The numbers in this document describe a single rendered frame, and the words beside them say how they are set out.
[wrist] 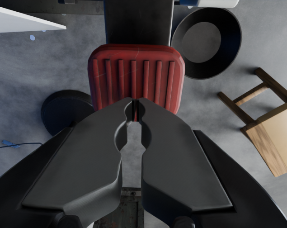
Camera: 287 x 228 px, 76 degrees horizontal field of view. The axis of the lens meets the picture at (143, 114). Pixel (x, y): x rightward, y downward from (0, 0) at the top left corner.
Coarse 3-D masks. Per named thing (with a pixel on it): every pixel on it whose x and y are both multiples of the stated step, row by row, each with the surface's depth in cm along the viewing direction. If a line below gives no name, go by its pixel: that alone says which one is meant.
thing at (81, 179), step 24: (96, 120) 9; (120, 120) 9; (72, 144) 8; (96, 144) 8; (120, 144) 9; (48, 168) 6; (72, 168) 6; (96, 168) 6; (120, 168) 7; (48, 192) 6; (72, 192) 6; (96, 192) 6; (120, 192) 7; (96, 216) 6
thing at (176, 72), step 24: (96, 48) 13; (120, 48) 12; (144, 48) 12; (168, 48) 12; (96, 72) 13; (120, 72) 13; (144, 72) 13; (168, 72) 13; (96, 96) 14; (120, 96) 14; (144, 96) 14; (168, 96) 14
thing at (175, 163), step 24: (144, 120) 9; (168, 120) 9; (144, 144) 10; (168, 144) 8; (192, 144) 8; (144, 168) 7; (168, 168) 7; (192, 168) 7; (144, 192) 6; (168, 192) 6; (192, 192) 6; (216, 192) 6; (168, 216) 6
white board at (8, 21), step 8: (0, 8) 44; (0, 16) 48; (8, 16) 49; (16, 16) 49; (24, 16) 52; (32, 16) 56; (0, 24) 61; (8, 24) 62; (16, 24) 62; (24, 24) 63; (32, 24) 64; (40, 24) 65; (48, 24) 66; (56, 24) 72; (0, 32) 80
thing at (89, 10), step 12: (0, 0) 72; (12, 0) 72; (24, 0) 72; (36, 0) 72; (48, 0) 72; (60, 0) 32; (72, 0) 32; (84, 0) 73; (24, 12) 75; (36, 12) 75; (48, 12) 75; (60, 12) 75; (72, 12) 75; (84, 12) 75; (96, 12) 75
